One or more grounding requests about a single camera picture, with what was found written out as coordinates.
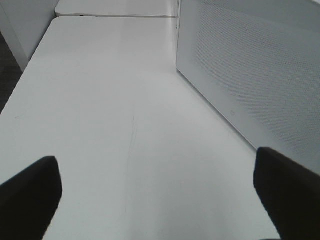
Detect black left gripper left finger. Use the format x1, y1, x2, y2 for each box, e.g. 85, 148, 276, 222
0, 156, 63, 240

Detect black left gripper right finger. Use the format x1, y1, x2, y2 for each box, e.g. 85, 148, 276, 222
253, 147, 320, 240

